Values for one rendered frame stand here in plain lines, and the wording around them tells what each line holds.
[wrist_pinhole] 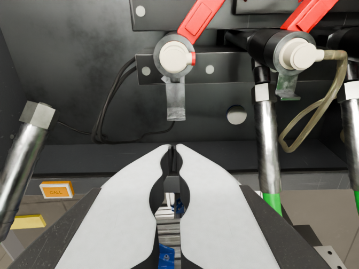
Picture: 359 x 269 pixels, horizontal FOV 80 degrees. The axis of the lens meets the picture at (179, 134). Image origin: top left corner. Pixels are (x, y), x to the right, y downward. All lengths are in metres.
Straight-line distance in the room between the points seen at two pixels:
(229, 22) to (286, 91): 0.13
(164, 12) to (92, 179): 0.29
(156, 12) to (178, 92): 0.13
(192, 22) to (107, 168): 0.32
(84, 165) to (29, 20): 0.27
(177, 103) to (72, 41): 0.33
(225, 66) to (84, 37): 0.27
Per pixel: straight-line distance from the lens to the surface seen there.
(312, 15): 0.20
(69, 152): 0.52
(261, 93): 0.21
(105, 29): 0.44
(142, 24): 0.27
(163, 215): 1.54
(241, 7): 0.26
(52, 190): 0.45
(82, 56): 0.46
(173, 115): 0.16
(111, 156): 0.47
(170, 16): 0.27
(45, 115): 0.18
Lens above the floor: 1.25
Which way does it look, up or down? 62 degrees down
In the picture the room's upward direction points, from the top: 180 degrees clockwise
